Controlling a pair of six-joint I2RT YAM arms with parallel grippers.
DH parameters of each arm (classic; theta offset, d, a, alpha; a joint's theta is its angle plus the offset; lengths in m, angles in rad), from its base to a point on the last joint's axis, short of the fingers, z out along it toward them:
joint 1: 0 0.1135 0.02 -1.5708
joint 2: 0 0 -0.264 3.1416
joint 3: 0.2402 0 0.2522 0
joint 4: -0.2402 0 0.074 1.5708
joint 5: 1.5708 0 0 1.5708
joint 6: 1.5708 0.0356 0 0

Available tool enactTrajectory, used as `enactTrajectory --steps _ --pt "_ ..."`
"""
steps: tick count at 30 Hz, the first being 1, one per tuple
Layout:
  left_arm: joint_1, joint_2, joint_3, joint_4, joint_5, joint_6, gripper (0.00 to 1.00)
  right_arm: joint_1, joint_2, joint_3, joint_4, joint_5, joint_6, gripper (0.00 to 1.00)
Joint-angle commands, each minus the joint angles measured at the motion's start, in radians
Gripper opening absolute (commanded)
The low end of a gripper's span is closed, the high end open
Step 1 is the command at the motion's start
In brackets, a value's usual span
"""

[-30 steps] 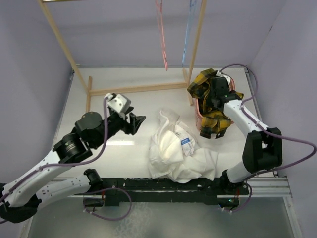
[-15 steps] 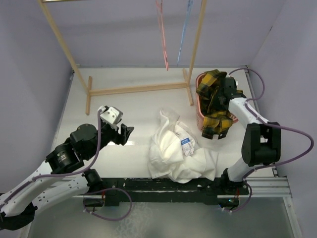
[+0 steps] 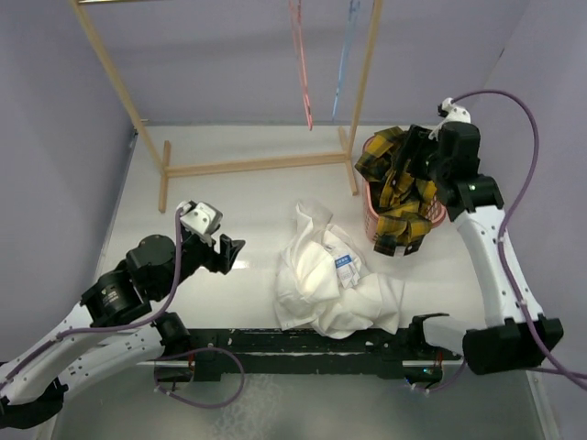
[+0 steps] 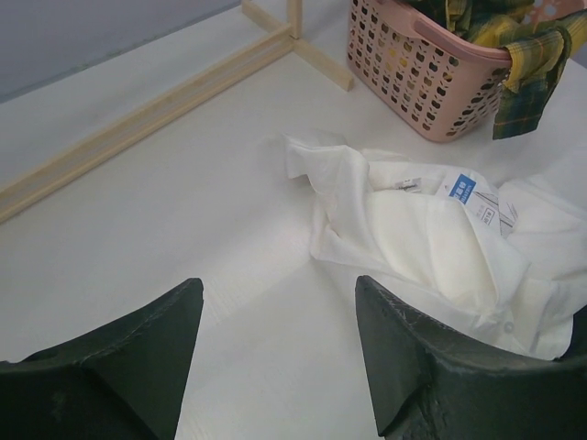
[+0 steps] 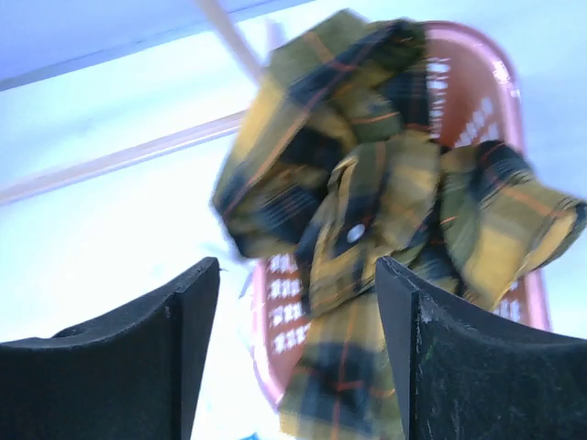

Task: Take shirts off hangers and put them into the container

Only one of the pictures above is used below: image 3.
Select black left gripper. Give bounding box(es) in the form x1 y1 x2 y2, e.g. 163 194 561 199
154 231 246 299

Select yellow plaid flannel shirt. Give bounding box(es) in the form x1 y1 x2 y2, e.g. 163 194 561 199
353 126 439 259

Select white collared shirt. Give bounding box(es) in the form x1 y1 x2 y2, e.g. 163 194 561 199
273 200 404 339

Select light blue wire hanger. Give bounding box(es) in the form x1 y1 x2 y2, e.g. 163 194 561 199
331 0 361 122

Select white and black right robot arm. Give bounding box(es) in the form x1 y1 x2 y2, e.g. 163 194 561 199
394 122 564 375

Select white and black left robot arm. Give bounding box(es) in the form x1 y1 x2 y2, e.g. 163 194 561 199
1 233 245 430

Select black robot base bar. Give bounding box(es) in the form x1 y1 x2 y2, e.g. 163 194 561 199
137 310 462 384

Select wooden clothes rack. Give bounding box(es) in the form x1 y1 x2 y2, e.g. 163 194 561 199
71 1 383 212

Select pink plastic laundry basket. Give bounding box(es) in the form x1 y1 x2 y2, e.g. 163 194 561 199
360 135 449 247

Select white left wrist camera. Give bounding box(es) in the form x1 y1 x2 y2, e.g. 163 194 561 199
177 201 223 246

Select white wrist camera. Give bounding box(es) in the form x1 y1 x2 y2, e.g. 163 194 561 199
177 201 223 246
428 97 471 140

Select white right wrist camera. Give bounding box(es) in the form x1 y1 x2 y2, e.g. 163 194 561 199
428 97 471 140

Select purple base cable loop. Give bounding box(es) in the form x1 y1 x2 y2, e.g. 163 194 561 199
153 346 247 409

